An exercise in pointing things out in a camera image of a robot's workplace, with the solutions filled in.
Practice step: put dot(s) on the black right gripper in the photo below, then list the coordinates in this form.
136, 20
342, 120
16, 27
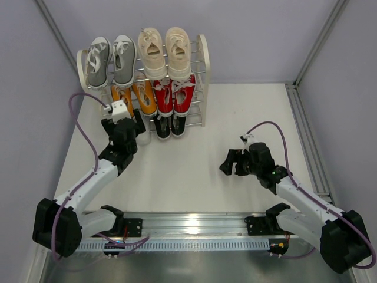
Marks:
238, 163

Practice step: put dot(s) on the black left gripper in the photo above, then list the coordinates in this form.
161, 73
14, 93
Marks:
139, 124

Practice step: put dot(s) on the black canvas sneaker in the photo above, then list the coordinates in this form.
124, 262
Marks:
178, 125
162, 127

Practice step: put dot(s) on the orange canvas sneaker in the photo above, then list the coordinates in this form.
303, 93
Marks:
123, 94
144, 93

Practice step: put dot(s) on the red canvas sneaker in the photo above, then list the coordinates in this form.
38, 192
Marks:
183, 92
164, 97

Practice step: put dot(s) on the grey canvas sneaker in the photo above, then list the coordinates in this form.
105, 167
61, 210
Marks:
125, 56
98, 57

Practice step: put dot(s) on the beige lace sneaker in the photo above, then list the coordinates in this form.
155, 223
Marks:
178, 49
150, 48

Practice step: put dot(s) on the cream metal shoe shelf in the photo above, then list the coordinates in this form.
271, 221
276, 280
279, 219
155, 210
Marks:
200, 68

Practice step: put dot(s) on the white sneaker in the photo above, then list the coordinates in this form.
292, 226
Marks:
144, 138

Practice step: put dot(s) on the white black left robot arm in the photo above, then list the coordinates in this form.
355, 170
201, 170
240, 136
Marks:
61, 224

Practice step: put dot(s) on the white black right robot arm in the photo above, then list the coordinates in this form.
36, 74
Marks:
339, 236

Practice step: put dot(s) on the right controller board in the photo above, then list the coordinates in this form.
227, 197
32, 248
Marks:
278, 246

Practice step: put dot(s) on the controller board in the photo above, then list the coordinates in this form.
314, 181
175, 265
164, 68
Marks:
278, 246
113, 250

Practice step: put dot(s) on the left controller board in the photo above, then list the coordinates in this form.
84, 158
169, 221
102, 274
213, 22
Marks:
113, 250

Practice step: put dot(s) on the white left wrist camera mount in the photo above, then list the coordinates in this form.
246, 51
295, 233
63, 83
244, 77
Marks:
118, 111

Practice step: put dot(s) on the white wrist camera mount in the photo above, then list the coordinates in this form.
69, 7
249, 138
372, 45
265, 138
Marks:
118, 111
248, 139

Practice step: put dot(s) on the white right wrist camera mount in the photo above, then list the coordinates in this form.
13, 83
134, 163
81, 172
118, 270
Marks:
248, 139

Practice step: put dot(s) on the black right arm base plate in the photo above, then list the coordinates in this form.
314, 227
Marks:
256, 225

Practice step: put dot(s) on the aluminium right side rail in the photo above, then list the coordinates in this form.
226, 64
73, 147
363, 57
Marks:
318, 177

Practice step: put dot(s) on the aluminium rail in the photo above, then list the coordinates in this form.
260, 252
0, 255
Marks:
162, 224
318, 177

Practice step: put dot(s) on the grey slotted cable duct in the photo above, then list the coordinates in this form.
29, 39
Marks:
183, 245

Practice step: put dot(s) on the aluminium front rail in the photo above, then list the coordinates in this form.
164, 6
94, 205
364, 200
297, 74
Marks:
162, 224

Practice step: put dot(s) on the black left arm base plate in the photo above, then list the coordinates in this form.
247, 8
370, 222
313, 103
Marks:
132, 228

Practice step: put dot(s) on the aluminium left corner post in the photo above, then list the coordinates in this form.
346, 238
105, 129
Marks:
52, 25

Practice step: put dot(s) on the aluminium corner post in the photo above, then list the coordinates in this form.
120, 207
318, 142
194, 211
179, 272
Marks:
321, 39
52, 25

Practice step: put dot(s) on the aluminium right corner post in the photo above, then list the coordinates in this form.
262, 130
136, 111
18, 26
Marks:
321, 39

